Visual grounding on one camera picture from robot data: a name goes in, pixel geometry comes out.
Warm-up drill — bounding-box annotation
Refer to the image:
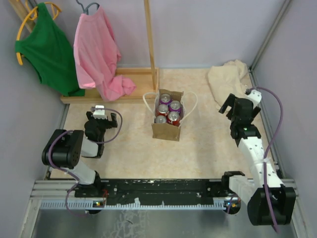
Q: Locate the front red soda can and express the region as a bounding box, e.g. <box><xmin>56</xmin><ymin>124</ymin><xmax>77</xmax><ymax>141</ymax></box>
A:
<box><xmin>155</xmin><ymin>115</ymin><xmax>167</xmax><ymax>123</ymax></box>

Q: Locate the pink t-shirt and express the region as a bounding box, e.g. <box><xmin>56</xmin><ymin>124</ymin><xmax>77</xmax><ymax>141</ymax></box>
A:
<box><xmin>73</xmin><ymin>7</ymin><xmax>136</xmax><ymax>101</ymax></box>

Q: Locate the yellow hanger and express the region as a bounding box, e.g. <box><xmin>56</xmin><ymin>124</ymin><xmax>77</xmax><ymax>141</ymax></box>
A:
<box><xmin>15</xmin><ymin>1</ymin><xmax>62</xmax><ymax>66</ymax></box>

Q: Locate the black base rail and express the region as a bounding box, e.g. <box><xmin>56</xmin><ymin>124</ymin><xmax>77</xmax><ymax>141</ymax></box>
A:
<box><xmin>76</xmin><ymin>179</ymin><xmax>241</xmax><ymax>214</ymax></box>

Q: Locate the green tank top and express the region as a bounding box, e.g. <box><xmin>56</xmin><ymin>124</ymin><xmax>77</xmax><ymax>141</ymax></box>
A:
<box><xmin>15</xmin><ymin>2</ymin><xmax>85</xmax><ymax>97</ymax></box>

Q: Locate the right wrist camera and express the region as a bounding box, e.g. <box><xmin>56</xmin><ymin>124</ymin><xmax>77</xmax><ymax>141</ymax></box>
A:
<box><xmin>245</xmin><ymin>89</ymin><xmax>262</xmax><ymax>107</ymax></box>

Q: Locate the grey hanger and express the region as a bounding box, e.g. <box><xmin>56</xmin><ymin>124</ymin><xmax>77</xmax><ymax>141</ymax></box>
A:
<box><xmin>76</xmin><ymin>0</ymin><xmax>100</xmax><ymax>15</ymax></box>

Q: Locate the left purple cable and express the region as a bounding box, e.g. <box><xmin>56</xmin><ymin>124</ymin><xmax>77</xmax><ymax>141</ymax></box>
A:
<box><xmin>48</xmin><ymin>108</ymin><xmax>123</xmax><ymax>218</ymax></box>

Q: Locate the middle red soda can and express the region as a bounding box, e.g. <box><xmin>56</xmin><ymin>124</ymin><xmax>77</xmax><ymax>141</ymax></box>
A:
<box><xmin>156</xmin><ymin>104</ymin><xmax>169</xmax><ymax>117</ymax></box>

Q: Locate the brown canvas bag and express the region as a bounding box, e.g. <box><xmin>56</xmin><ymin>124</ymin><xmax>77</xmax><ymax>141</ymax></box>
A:
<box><xmin>143</xmin><ymin>89</ymin><xmax>198</xmax><ymax>141</ymax></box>

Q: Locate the purple soda can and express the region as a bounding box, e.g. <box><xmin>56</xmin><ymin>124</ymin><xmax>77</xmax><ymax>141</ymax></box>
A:
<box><xmin>168</xmin><ymin>100</ymin><xmax>182</xmax><ymax>114</ymax></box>
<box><xmin>159</xmin><ymin>93</ymin><xmax>172</xmax><ymax>106</ymax></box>

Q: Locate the red cola can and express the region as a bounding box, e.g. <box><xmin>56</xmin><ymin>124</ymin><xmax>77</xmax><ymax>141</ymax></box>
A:
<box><xmin>167</xmin><ymin>112</ymin><xmax>180</xmax><ymax>126</ymax></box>

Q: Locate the red soda can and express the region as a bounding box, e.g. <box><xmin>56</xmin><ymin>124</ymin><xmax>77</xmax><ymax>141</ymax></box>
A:
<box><xmin>156</xmin><ymin>104</ymin><xmax>169</xmax><ymax>117</ymax></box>
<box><xmin>155</xmin><ymin>115</ymin><xmax>167</xmax><ymax>123</ymax></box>

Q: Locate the beige folded cloth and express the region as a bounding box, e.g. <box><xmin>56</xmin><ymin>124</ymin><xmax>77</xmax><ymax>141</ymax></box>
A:
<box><xmin>207</xmin><ymin>59</ymin><xmax>252</xmax><ymax>110</ymax></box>

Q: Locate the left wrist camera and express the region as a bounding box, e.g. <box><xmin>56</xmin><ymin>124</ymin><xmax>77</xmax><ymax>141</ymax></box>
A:
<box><xmin>91</xmin><ymin>105</ymin><xmax>107</xmax><ymax>119</ymax></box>

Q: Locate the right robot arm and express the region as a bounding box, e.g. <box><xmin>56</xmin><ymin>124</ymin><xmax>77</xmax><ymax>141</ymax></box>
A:
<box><xmin>219</xmin><ymin>90</ymin><xmax>296</xmax><ymax>228</ymax></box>

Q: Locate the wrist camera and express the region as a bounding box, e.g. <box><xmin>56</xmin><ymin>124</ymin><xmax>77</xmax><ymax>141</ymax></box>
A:
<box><xmin>91</xmin><ymin>105</ymin><xmax>107</xmax><ymax>119</ymax></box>
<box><xmin>245</xmin><ymin>89</ymin><xmax>262</xmax><ymax>107</ymax></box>

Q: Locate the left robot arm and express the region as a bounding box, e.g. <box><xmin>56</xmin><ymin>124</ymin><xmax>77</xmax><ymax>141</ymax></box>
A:
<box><xmin>42</xmin><ymin>107</ymin><xmax>122</xmax><ymax>197</ymax></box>

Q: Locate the wooden clothes rack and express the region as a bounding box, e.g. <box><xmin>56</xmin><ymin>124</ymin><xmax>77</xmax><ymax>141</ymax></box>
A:
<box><xmin>9</xmin><ymin>0</ymin><xmax>159</xmax><ymax>104</ymax></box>

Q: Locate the aluminium frame profile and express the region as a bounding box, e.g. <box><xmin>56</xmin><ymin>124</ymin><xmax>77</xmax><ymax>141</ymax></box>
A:
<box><xmin>29</xmin><ymin>179</ymin><xmax>298</xmax><ymax>211</ymax></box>

